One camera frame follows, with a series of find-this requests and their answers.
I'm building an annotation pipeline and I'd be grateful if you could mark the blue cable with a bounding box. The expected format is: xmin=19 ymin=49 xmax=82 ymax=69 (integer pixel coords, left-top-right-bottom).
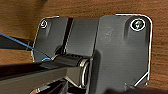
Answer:
xmin=0 ymin=32 xmax=53 ymax=63

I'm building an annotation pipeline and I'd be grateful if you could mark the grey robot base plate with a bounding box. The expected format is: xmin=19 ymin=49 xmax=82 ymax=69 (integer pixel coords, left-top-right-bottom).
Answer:
xmin=31 ymin=13 xmax=155 ymax=94

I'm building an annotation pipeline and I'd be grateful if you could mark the black robot joint cylinder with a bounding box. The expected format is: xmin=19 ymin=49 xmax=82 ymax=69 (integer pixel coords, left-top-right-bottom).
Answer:
xmin=49 ymin=54 xmax=92 ymax=90

